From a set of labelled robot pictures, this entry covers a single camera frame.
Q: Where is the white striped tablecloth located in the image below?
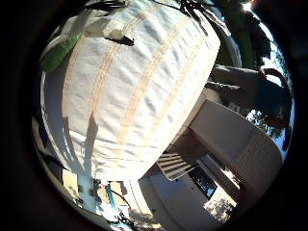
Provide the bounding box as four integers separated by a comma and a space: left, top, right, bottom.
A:
40, 0, 222, 183

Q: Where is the person in blue shirt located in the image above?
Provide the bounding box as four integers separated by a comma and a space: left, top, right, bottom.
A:
205, 64, 295, 130

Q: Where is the knitted green round toy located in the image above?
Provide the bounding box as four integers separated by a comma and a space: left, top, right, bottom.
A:
39, 34, 82, 74

